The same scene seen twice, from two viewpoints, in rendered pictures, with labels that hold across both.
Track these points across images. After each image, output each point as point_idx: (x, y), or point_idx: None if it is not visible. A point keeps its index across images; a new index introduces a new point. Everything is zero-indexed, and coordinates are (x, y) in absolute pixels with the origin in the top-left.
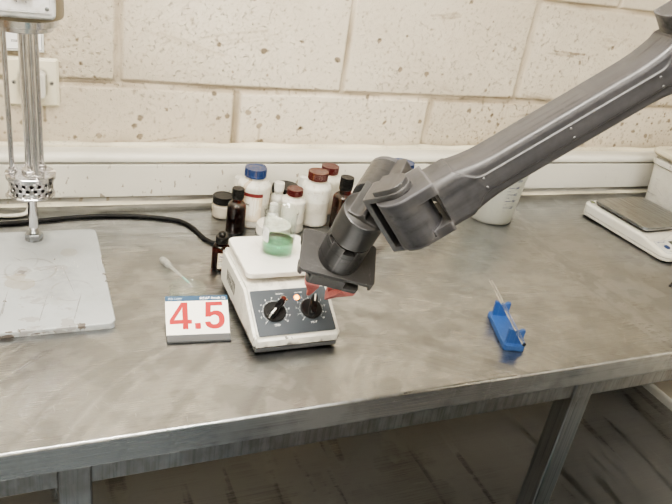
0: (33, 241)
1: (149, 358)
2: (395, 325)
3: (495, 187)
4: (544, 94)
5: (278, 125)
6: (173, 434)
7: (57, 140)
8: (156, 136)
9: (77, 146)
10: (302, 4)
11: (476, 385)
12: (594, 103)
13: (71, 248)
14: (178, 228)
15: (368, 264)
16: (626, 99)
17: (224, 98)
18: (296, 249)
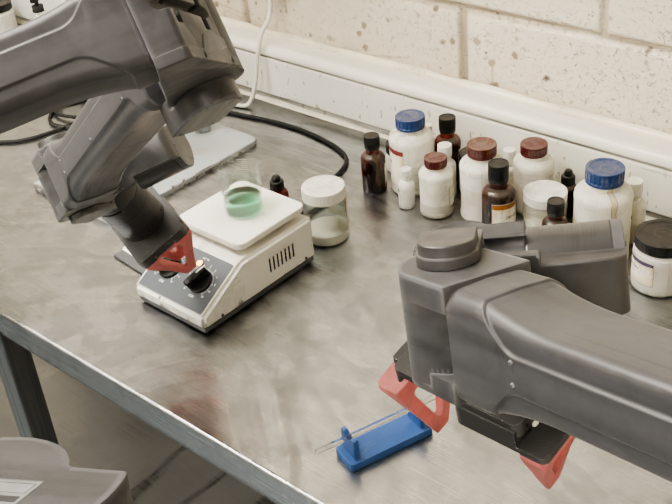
0: (196, 132)
1: (84, 259)
2: (296, 356)
3: (71, 176)
4: None
5: (516, 67)
6: (1, 318)
7: (297, 35)
8: (381, 51)
9: (309, 46)
10: None
11: (235, 456)
12: (90, 100)
13: (207, 148)
14: (331, 165)
15: (157, 240)
16: (104, 105)
17: (447, 17)
18: (265, 217)
